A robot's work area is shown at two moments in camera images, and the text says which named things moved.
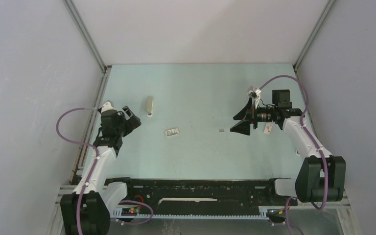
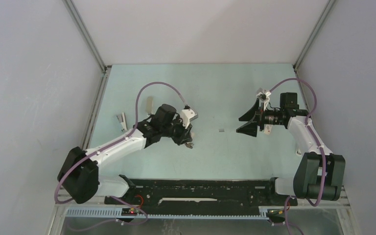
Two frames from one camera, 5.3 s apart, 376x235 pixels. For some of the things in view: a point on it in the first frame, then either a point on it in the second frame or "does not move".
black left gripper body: (120, 129) to (176, 130)
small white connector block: (107, 105) to (187, 115)
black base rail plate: (201, 196) does not move
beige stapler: (149, 106) does not move
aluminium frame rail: (91, 44) does not move
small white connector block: (255, 95) to (264, 97)
